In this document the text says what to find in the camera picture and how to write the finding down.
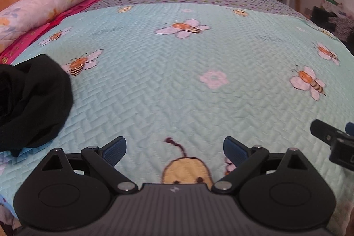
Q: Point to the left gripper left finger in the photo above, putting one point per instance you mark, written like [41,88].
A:
[101,164]

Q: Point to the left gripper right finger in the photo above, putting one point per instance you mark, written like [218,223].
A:
[247,162]

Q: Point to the black garment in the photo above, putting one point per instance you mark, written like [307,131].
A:
[36,100]

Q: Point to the black white patterned clothes pile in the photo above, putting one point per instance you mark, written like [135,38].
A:
[343,28]

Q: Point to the mint bee quilt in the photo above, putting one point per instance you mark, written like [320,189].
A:
[176,79]

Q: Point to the red patterned sheet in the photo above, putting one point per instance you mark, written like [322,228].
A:
[12,51]

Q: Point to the floral rolled duvet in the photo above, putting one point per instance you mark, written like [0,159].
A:
[25,15]

